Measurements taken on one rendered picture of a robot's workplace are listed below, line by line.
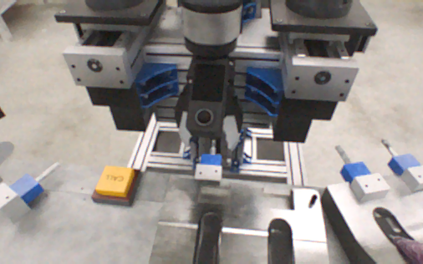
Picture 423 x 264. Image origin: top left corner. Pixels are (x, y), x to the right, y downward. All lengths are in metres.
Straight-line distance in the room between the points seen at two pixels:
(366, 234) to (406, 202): 0.11
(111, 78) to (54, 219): 0.32
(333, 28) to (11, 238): 0.76
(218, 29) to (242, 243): 0.31
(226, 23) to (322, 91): 0.36
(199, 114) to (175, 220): 0.19
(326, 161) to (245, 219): 1.36
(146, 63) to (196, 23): 0.45
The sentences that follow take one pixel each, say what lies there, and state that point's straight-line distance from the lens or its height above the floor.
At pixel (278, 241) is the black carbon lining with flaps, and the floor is 0.88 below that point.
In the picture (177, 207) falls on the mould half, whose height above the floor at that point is 0.89.
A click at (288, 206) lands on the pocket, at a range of 0.53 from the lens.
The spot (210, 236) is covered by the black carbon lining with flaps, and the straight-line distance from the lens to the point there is 0.46.
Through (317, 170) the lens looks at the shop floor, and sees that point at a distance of 1.74.
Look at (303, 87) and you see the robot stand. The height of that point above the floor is 0.94.
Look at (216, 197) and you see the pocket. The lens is 0.52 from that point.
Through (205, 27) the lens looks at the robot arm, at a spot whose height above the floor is 1.16.
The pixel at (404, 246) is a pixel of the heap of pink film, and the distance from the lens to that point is 0.55.
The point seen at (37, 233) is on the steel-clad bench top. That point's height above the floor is 0.80.
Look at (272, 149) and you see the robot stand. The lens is 1.49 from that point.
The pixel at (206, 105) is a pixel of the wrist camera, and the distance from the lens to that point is 0.36.
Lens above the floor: 1.31
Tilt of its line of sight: 46 degrees down
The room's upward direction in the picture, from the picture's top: straight up
